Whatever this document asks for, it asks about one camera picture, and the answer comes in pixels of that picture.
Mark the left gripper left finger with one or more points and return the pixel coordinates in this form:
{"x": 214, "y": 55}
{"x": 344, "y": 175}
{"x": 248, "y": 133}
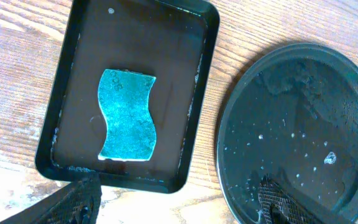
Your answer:
{"x": 76, "y": 203}

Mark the green yellow sponge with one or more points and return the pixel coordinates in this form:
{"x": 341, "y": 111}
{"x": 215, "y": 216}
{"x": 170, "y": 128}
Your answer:
{"x": 123, "y": 98}

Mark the black round tray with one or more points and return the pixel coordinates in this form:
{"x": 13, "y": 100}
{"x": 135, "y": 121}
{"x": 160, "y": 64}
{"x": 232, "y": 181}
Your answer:
{"x": 293, "y": 114}

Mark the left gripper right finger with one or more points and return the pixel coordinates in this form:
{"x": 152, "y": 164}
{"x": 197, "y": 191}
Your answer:
{"x": 279, "y": 208}

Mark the black rectangular tray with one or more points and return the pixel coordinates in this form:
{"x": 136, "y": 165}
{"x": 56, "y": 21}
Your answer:
{"x": 170, "y": 40}

